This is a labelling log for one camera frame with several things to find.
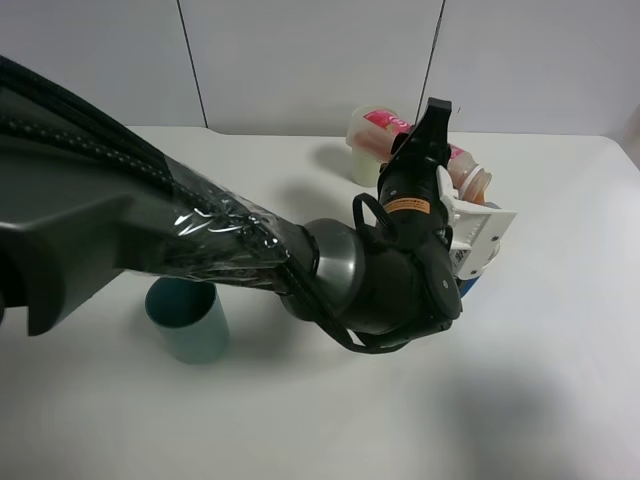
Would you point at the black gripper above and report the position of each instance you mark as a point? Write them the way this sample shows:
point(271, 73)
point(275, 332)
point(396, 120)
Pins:
point(408, 189)

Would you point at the clear plastic drink bottle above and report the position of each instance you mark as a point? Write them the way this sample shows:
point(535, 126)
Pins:
point(468, 178)

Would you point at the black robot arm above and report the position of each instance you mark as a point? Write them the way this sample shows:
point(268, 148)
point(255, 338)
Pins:
point(83, 199)

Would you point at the light green plastic cup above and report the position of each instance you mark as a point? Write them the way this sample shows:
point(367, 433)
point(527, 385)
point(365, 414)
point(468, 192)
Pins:
point(371, 133)

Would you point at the blue banded glass cup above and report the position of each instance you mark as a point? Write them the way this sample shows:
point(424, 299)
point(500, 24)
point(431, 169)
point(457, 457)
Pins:
point(464, 286)

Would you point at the teal plastic cup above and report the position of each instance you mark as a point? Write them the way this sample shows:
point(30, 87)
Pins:
point(190, 319)

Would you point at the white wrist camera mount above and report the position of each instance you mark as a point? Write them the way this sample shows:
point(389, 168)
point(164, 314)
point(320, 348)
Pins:
point(477, 229)

